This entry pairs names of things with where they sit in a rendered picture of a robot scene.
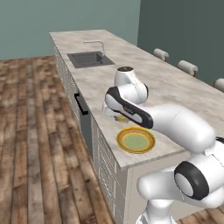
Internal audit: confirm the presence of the dark appliance door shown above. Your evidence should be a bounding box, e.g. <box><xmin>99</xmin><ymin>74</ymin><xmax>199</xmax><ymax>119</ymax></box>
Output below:
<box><xmin>73</xmin><ymin>92</ymin><xmax>95</xmax><ymax>160</ymax></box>

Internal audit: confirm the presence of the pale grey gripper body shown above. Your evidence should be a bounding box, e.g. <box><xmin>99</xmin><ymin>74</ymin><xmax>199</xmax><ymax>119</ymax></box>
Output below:
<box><xmin>101</xmin><ymin>100</ymin><xmax>118</xmax><ymax>118</ymax></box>

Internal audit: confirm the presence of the dark grey sink basin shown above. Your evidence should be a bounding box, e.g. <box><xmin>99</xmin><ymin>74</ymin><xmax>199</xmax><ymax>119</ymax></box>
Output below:
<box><xmin>66</xmin><ymin>51</ymin><xmax>116</xmax><ymax>69</ymax></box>

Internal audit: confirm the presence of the small yellow-brown object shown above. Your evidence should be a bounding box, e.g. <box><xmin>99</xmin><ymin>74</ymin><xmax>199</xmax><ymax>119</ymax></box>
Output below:
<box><xmin>115</xmin><ymin>114</ymin><xmax>131</xmax><ymax>123</ymax></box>

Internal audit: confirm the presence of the white cushioned stool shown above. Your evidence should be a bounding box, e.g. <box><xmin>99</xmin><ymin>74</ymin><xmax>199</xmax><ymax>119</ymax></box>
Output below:
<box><xmin>213</xmin><ymin>77</ymin><xmax>224</xmax><ymax>94</ymax></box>
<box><xmin>153</xmin><ymin>47</ymin><xmax>171</xmax><ymax>62</ymax></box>
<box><xmin>177</xmin><ymin>59</ymin><xmax>200</xmax><ymax>78</ymax></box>

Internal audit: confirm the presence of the yellow and green round plate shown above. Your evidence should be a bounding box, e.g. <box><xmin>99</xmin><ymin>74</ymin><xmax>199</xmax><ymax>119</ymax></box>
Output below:
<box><xmin>115</xmin><ymin>126</ymin><xmax>157</xmax><ymax>155</ymax></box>

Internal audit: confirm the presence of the silver sink tap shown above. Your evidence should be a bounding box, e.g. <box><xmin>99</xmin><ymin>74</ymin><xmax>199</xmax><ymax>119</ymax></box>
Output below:
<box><xmin>83</xmin><ymin>39</ymin><xmax>106</xmax><ymax>57</ymax></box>

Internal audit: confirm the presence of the black appliance door handle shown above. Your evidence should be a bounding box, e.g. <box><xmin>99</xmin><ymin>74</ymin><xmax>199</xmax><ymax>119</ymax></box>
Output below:
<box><xmin>73</xmin><ymin>92</ymin><xmax>89</xmax><ymax>116</ymax></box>

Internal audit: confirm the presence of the white island cupboard run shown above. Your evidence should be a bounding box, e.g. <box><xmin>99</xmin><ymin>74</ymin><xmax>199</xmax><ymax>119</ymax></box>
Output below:
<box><xmin>52</xmin><ymin>43</ymin><xmax>130</xmax><ymax>224</ymax></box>

